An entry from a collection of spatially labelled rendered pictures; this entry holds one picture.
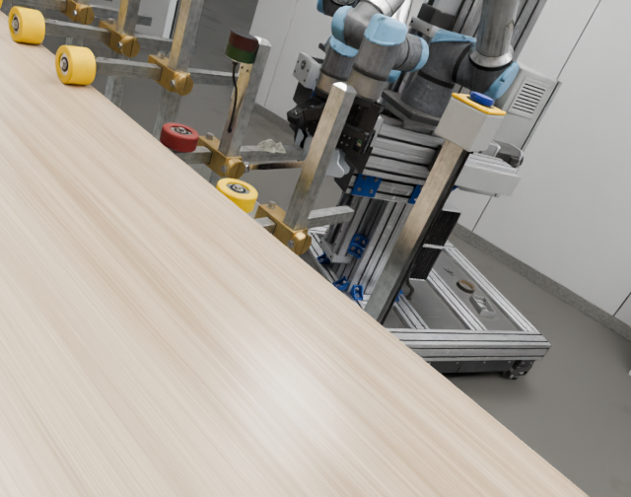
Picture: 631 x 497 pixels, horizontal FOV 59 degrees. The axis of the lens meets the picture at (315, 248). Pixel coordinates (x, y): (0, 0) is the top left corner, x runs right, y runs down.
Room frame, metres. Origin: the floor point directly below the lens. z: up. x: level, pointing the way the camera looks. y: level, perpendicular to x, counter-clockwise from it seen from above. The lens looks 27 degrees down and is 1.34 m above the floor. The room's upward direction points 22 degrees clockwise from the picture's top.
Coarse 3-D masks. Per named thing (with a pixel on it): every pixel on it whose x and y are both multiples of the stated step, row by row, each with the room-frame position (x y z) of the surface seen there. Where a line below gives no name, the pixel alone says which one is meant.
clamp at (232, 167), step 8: (200, 136) 1.24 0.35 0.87; (200, 144) 1.23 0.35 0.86; (208, 144) 1.21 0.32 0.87; (216, 144) 1.23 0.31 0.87; (216, 152) 1.19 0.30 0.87; (216, 160) 1.19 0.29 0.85; (224, 160) 1.18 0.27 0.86; (232, 160) 1.18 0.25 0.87; (240, 160) 1.21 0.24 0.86; (216, 168) 1.19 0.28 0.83; (224, 168) 1.16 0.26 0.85; (232, 168) 1.17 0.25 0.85; (240, 168) 1.19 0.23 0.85; (224, 176) 1.18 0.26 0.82; (232, 176) 1.18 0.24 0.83; (240, 176) 1.20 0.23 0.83
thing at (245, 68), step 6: (234, 30) 1.17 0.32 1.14; (246, 36) 1.15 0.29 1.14; (252, 36) 1.18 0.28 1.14; (240, 48) 1.14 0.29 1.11; (234, 60) 1.15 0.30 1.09; (234, 66) 1.16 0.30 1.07; (246, 66) 1.19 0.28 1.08; (252, 66) 1.18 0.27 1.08; (234, 72) 1.16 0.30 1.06; (246, 72) 1.18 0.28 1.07; (234, 78) 1.17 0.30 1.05; (234, 84) 1.17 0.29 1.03; (234, 102) 1.18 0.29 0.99; (234, 108) 1.18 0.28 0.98
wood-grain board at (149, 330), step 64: (0, 64) 1.11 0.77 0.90; (0, 128) 0.83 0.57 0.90; (64, 128) 0.93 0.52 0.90; (128, 128) 1.05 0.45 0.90; (0, 192) 0.65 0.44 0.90; (64, 192) 0.72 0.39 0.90; (128, 192) 0.80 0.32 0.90; (192, 192) 0.89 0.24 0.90; (0, 256) 0.53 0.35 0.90; (64, 256) 0.57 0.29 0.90; (128, 256) 0.63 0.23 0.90; (192, 256) 0.69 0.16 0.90; (256, 256) 0.76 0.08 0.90; (0, 320) 0.43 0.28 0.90; (64, 320) 0.47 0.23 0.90; (128, 320) 0.51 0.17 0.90; (192, 320) 0.55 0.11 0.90; (256, 320) 0.60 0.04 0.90; (320, 320) 0.66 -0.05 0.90; (0, 384) 0.36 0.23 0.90; (64, 384) 0.39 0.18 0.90; (128, 384) 0.42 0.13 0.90; (192, 384) 0.45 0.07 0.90; (256, 384) 0.49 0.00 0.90; (320, 384) 0.53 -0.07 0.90; (384, 384) 0.58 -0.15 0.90; (448, 384) 0.64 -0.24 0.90; (0, 448) 0.30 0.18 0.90; (64, 448) 0.32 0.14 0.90; (128, 448) 0.35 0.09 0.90; (192, 448) 0.37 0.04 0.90; (256, 448) 0.40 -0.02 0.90; (320, 448) 0.44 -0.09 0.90; (384, 448) 0.47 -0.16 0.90; (448, 448) 0.51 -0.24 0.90; (512, 448) 0.56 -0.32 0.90
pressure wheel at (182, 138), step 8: (168, 128) 1.11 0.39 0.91; (176, 128) 1.14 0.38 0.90; (184, 128) 1.16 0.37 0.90; (160, 136) 1.12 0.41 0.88; (168, 136) 1.10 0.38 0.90; (176, 136) 1.10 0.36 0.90; (184, 136) 1.11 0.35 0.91; (192, 136) 1.13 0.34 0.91; (168, 144) 1.10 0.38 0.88; (176, 144) 1.10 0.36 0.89; (184, 144) 1.10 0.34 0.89; (192, 144) 1.12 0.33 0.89; (184, 152) 1.11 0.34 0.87
